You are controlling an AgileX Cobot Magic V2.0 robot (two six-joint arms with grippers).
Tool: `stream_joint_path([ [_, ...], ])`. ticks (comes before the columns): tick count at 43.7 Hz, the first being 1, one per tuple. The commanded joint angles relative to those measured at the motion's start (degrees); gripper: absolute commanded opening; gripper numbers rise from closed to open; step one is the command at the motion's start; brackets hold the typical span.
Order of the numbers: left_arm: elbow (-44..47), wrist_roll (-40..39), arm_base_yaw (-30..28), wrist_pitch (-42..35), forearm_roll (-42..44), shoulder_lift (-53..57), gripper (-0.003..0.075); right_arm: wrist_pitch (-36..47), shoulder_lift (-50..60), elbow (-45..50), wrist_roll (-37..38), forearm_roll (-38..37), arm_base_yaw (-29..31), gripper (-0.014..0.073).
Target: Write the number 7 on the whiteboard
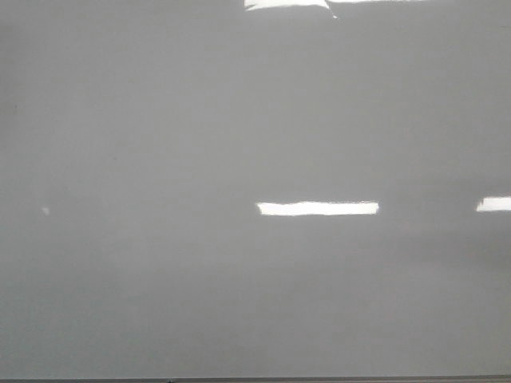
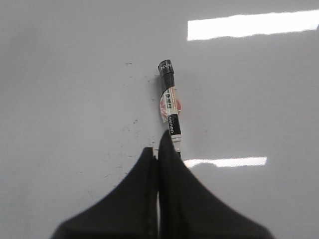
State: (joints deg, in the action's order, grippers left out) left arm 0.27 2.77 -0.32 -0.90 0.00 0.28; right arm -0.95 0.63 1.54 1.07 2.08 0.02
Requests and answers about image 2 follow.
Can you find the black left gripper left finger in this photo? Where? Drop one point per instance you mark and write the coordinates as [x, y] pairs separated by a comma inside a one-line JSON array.
[[128, 212]]

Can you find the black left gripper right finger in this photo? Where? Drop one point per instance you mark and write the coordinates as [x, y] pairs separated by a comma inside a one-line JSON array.
[[189, 211]]

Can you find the black white whiteboard marker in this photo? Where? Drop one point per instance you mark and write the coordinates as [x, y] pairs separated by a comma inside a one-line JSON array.
[[170, 105]]

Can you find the white whiteboard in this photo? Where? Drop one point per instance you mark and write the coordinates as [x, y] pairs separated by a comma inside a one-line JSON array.
[[79, 100]]

